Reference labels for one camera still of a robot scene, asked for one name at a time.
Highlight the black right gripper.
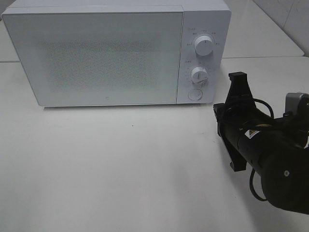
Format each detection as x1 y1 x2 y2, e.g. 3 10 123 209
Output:
213 72 309 174

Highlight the round white door button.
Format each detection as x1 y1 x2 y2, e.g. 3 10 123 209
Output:
188 89 203 101

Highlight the white timer knob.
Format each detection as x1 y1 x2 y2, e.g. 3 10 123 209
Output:
191 67 208 85

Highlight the white microwave door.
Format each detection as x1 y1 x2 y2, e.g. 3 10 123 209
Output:
3 12 183 107

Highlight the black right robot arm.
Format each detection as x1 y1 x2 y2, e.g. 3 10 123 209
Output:
213 72 309 214

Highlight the white microwave oven body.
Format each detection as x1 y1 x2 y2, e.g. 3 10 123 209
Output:
1 0 231 105

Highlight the upper white power knob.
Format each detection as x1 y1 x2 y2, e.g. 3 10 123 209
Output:
194 35 214 56

